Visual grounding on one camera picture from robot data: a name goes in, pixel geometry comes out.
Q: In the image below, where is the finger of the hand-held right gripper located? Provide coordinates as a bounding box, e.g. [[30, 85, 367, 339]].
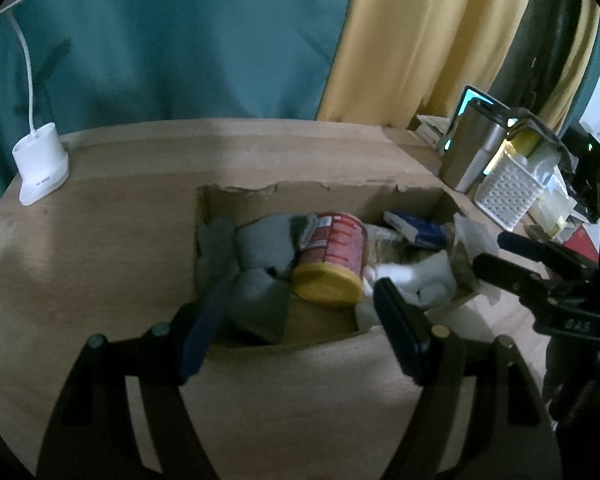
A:
[[497, 231, 600, 282], [472, 254, 558, 307]]

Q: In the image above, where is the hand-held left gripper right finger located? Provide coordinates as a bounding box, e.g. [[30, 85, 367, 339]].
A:
[[372, 277, 563, 480]]

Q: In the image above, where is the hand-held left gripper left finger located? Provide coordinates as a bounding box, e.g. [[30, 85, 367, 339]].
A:
[[35, 272, 236, 480]]

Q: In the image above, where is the white cloth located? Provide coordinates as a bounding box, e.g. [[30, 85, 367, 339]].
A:
[[362, 250, 458, 311]]

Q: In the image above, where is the blue tissue pack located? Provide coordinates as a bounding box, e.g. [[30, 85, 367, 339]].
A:
[[382, 210, 448, 251]]

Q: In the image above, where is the red can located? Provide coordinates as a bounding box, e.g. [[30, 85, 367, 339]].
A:
[[291, 211, 368, 308]]

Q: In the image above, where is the cardboard box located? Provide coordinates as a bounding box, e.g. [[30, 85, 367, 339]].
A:
[[190, 180, 531, 441]]

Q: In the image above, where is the person's right hand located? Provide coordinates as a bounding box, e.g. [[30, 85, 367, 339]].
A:
[[542, 335, 600, 426]]

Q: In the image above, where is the yellow packet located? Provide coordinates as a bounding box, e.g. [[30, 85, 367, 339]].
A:
[[540, 210, 581, 233]]

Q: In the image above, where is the red box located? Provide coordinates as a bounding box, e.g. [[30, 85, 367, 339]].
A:
[[562, 222, 600, 266]]

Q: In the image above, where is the white perforated basket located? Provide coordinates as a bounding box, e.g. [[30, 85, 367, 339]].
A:
[[474, 152, 548, 231]]

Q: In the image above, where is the white plastic bag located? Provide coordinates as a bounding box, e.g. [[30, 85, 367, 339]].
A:
[[527, 140, 578, 231]]

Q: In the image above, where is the yellow bottle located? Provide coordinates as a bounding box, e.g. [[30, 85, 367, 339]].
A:
[[510, 130, 543, 158]]

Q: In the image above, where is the steel tumbler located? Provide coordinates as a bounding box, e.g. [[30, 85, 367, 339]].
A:
[[439, 102, 511, 193]]

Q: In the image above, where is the dark grey cloth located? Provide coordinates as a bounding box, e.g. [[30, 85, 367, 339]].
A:
[[500, 107, 576, 161]]

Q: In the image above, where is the white paper stack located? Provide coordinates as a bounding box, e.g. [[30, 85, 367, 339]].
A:
[[415, 114, 456, 148]]

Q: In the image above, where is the dark grey curtain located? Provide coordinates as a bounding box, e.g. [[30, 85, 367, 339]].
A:
[[485, 0, 600, 126]]

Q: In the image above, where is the yellow curtain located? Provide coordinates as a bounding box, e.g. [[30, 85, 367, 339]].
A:
[[315, 0, 538, 128]]

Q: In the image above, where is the white desk lamp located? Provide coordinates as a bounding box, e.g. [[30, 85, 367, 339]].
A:
[[0, 0, 71, 207]]

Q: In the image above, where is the teal curtain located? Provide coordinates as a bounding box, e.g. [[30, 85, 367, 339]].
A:
[[0, 0, 363, 201]]

